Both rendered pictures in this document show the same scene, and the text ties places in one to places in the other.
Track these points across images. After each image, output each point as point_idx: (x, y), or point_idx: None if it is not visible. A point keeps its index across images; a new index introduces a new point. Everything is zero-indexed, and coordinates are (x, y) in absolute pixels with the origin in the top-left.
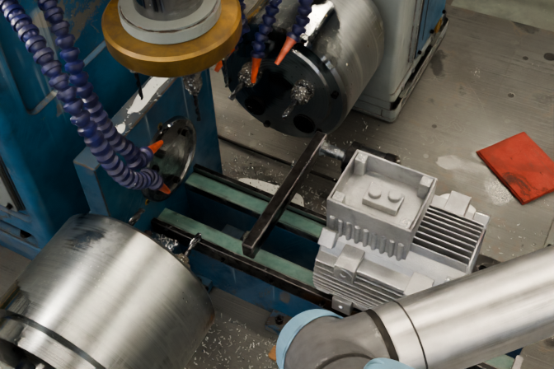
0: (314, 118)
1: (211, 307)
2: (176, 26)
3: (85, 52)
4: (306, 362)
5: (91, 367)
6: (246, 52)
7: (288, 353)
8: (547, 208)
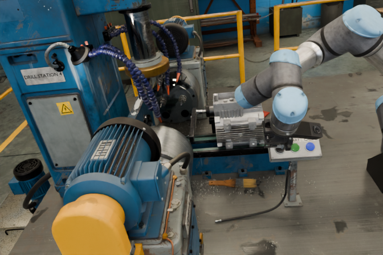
0: (188, 109)
1: (192, 148)
2: (153, 59)
3: (111, 98)
4: (250, 81)
5: (168, 160)
6: (159, 93)
7: (241, 89)
8: None
